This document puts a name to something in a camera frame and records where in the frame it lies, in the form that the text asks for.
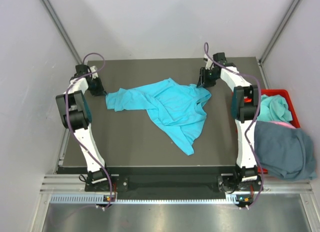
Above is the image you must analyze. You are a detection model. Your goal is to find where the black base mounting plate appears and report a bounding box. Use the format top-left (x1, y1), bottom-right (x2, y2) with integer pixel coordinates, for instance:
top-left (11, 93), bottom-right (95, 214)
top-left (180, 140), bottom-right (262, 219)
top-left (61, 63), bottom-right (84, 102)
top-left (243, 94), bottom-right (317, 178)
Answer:
top-left (56, 166), bottom-right (264, 199)

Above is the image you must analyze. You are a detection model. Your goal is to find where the right aluminium frame post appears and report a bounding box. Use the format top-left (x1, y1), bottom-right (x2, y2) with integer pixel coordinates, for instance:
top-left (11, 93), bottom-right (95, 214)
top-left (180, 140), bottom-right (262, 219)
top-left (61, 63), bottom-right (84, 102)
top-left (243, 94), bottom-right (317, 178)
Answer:
top-left (258, 0), bottom-right (302, 66)

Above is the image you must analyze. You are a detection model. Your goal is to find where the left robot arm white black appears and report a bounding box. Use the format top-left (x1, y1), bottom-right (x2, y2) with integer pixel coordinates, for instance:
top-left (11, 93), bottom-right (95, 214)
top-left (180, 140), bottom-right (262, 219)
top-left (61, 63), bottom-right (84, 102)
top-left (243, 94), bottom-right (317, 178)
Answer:
top-left (55, 64), bottom-right (114, 191)

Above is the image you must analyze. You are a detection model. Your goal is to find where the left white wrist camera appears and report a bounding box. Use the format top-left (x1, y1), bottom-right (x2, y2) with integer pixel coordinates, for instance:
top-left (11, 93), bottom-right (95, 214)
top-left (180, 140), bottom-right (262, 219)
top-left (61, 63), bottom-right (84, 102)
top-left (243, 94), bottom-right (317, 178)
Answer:
top-left (89, 66), bottom-right (99, 79)

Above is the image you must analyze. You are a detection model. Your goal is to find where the grey slotted cable duct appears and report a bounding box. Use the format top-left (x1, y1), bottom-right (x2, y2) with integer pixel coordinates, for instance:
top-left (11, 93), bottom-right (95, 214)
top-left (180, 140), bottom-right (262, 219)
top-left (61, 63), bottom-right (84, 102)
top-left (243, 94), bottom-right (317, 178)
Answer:
top-left (50, 194), bottom-right (249, 205)

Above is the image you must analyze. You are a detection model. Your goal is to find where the left aluminium frame post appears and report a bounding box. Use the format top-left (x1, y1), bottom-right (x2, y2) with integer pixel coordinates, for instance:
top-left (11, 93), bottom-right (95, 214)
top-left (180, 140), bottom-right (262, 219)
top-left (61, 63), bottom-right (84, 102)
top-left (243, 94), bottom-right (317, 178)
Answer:
top-left (40, 0), bottom-right (82, 173)

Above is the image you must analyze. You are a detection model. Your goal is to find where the red plastic bin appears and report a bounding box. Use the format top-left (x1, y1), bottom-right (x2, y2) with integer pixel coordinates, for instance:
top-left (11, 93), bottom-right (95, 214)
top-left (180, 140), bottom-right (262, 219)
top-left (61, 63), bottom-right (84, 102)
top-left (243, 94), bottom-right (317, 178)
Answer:
top-left (231, 89), bottom-right (302, 174)

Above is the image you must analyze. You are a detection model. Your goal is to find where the purple cable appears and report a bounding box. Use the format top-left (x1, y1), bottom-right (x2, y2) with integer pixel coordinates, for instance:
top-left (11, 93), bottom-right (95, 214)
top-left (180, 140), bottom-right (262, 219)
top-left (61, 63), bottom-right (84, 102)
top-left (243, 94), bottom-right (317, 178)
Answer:
top-left (203, 42), bottom-right (265, 209)
top-left (65, 52), bottom-right (118, 209)

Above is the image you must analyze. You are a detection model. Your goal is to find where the teal green t shirt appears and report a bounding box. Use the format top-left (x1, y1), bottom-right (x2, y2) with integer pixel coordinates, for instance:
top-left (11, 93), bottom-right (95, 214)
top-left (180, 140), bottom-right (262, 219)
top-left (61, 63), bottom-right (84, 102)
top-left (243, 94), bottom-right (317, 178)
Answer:
top-left (257, 94), bottom-right (293, 123)

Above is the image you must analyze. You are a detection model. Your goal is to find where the pink t shirt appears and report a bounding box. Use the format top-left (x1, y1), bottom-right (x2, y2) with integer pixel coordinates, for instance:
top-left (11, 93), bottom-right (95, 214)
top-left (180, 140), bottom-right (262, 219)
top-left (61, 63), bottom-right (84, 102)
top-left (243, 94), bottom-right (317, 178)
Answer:
top-left (271, 121), bottom-right (295, 129)

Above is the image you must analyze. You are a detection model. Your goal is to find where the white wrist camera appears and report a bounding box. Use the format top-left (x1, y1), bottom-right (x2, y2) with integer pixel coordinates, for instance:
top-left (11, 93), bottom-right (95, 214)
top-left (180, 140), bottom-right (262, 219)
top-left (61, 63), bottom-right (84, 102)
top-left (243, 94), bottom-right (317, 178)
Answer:
top-left (89, 66), bottom-right (99, 79)
top-left (203, 53), bottom-right (214, 70)

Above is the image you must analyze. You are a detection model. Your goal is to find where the bright cyan t shirt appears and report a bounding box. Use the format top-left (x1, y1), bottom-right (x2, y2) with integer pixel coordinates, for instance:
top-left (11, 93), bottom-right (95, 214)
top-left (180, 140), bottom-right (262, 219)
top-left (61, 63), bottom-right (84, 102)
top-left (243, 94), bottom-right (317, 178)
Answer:
top-left (105, 78), bottom-right (211, 156)

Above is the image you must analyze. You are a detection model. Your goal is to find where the grey blue t shirt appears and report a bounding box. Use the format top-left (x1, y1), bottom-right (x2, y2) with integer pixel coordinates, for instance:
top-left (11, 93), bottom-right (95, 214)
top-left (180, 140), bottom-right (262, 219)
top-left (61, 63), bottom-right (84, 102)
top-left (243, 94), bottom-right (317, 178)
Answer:
top-left (254, 121), bottom-right (317, 181)

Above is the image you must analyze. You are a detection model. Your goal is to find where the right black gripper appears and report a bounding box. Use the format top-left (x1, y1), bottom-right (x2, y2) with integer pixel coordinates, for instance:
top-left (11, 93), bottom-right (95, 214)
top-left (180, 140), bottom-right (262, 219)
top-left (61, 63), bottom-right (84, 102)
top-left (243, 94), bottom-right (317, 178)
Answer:
top-left (196, 67), bottom-right (219, 89)

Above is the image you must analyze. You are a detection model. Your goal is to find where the aluminium frame post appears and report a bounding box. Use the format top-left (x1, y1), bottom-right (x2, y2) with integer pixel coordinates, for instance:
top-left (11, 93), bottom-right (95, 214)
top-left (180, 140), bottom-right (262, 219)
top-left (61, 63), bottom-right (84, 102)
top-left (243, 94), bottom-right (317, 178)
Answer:
top-left (40, 0), bottom-right (82, 173)
top-left (258, 0), bottom-right (302, 66)

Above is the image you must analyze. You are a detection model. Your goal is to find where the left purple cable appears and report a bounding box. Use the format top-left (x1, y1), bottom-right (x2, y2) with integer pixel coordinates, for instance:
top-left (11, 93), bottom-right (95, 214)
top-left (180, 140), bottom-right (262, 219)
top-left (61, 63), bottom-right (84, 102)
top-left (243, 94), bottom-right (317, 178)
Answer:
top-left (65, 52), bottom-right (118, 209)

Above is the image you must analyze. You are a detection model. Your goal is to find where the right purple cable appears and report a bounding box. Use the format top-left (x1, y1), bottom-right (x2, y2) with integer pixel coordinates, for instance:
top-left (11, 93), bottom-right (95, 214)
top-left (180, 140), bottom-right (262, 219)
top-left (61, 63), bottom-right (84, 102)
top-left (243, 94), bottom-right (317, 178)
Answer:
top-left (203, 42), bottom-right (265, 209)

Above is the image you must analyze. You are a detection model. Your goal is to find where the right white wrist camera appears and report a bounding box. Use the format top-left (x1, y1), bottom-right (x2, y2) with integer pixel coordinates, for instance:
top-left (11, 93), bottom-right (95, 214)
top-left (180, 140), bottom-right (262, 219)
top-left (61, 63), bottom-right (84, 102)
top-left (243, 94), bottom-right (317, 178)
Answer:
top-left (203, 53), bottom-right (214, 70)

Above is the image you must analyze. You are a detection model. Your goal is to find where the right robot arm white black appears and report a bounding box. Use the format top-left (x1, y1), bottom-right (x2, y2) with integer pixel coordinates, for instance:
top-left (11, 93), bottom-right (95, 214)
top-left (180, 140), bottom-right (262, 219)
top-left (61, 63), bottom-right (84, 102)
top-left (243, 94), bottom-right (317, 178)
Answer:
top-left (197, 52), bottom-right (261, 190)

